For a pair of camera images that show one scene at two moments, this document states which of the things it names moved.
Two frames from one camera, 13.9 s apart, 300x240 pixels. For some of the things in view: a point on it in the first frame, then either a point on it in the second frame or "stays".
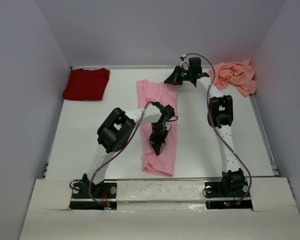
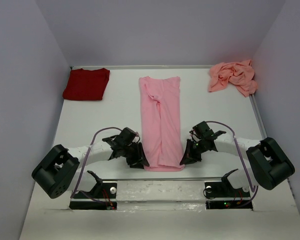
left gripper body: (158, 134) → (132, 154)
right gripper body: (186, 74) → (198, 147)
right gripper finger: (176, 78) → (186, 158)
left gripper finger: (157, 147) → (142, 159)
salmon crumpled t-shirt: (240, 74) stays
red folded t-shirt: (86, 85) stays
